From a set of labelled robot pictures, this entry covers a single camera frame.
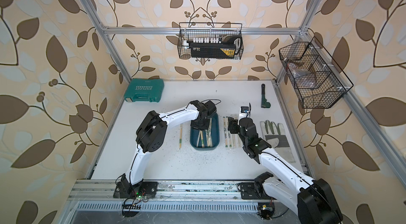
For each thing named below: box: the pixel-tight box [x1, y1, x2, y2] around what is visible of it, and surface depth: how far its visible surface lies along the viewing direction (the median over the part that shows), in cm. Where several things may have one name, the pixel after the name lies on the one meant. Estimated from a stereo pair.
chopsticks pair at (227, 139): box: [222, 116, 233, 148], surface depth 93 cm
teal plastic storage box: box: [189, 112, 220, 151], surface depth 91 cm
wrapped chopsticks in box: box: [196, 117, 213, 148], surface depth 93 cm
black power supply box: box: [190, 42, 237, 59], surface depth 86 cm
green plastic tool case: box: [123, 78, 165, 103], surface depth 113 cm
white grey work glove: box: [260, 119, 296, 164], surface depth 95 cm
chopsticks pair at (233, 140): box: [231, 133, 238, 149], surface depth 91 cm
